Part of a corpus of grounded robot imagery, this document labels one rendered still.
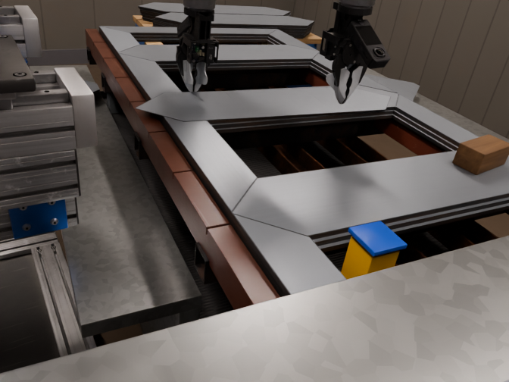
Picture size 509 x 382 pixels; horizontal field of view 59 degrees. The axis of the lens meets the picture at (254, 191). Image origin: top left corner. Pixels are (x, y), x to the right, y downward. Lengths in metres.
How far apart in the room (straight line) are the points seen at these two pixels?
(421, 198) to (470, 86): 2.74
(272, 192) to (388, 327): 0.53
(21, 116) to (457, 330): 0.62
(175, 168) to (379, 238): 0.41
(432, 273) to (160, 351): 0.20
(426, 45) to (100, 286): 3.32
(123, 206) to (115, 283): 0.24
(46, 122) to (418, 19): 3.39
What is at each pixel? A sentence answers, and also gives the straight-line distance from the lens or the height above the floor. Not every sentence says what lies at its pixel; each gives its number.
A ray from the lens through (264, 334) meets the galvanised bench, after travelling 0.28.
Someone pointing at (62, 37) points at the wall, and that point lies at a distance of 4.18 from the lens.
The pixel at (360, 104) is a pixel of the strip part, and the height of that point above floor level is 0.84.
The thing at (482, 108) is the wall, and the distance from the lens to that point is 3.56.
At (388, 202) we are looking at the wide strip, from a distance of 0.85.
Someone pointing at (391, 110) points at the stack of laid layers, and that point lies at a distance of 1.34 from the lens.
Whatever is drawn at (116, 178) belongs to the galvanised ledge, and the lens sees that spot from 1.13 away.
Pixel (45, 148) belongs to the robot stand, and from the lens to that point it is 0.77.
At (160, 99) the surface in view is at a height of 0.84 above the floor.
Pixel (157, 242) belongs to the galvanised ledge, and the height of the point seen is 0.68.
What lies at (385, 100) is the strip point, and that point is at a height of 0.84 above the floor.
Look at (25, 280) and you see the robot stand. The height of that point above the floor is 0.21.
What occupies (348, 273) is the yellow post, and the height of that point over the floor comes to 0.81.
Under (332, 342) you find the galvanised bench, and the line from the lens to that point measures 0.28.
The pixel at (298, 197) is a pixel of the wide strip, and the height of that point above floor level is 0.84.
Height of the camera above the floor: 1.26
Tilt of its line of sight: 31 degrees down
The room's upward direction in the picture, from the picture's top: 8 degrees clockwise
